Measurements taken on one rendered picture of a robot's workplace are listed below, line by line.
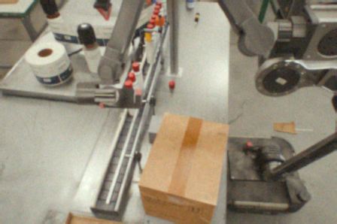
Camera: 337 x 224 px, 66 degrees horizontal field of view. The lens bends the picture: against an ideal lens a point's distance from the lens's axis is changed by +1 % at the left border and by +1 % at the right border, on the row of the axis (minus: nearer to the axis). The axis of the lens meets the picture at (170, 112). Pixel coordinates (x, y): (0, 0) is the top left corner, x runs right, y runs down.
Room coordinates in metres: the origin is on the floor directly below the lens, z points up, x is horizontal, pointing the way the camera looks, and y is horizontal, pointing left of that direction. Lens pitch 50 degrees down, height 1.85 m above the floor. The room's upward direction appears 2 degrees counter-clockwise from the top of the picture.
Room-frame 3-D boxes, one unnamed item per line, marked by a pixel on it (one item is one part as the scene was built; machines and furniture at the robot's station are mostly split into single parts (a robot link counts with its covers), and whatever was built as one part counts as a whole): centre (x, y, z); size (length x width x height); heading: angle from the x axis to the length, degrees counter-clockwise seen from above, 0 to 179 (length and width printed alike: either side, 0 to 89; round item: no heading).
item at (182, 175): (0.44, -0.05, 0.99); 0.30 x 0.24 x 0.27; 163
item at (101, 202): (1.16, 0.12, 0.86); 1.65 x 0.08 x 0.04; 170
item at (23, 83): (1.36, 0.53, 0.86); 0.80 x 0.67 x 0.05; 170
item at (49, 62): (1.13, 0.65, 0.95); 0.20 x 0.20 x 0.14
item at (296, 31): (0.61, -0.33, 1.45); 0.09 x 0.08 x 0.12; 176
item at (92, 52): (1.13, 0.41, 1.03); 0.09 x 0.09 x 0.30
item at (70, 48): (1.43, 0.68, 0.89); 0.31 x 0.31 x 0.01
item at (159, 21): (1.16, 0.07, 1.05); 0.10 x 0.04 x 0.33; 80
